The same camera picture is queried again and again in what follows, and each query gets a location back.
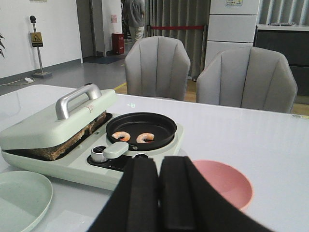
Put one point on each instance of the right silver control knob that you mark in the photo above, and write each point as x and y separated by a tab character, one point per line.
140	155

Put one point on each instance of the white power strip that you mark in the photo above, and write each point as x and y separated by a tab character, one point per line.
28	80

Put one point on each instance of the dark grey counter cabinet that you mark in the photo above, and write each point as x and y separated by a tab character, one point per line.
293	42

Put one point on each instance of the left grey upholstered chair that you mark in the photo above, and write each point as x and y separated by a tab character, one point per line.
157	66

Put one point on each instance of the mint green breakfast maker base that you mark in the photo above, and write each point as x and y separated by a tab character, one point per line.
76	164

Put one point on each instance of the red barrier belt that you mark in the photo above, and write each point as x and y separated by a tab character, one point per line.
200	27

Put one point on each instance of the white refrigerator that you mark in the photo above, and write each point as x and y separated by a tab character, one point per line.
231	25

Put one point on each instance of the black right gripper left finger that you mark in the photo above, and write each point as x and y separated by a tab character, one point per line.
133	205

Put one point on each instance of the right grey upholstered chair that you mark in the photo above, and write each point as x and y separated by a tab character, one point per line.
248	77

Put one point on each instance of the grey upholstered chair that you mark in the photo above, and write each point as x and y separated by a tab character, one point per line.
157	66
248	77

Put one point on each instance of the mint green round plate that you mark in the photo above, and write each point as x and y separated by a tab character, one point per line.
24	200

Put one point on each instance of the orange shrimp piece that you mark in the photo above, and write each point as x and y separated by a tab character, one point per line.
145	138
122	136

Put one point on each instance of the left silver control knob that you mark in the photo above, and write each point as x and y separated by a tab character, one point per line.
97	154

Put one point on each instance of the silver control knob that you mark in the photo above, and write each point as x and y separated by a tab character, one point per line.
140	155
97	154

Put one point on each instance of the pink plastic bowl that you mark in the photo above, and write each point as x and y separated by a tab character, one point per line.
233	185

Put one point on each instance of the red trash bin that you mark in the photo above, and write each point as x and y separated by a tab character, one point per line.
118	43

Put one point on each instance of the black round frying pan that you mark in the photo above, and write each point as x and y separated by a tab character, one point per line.
166	139

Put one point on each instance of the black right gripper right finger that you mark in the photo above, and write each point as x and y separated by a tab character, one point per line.
190	204

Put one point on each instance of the yellow warning sign stand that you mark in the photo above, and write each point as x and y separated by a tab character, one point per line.
36	41

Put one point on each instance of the person in background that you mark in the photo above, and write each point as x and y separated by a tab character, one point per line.
133	11

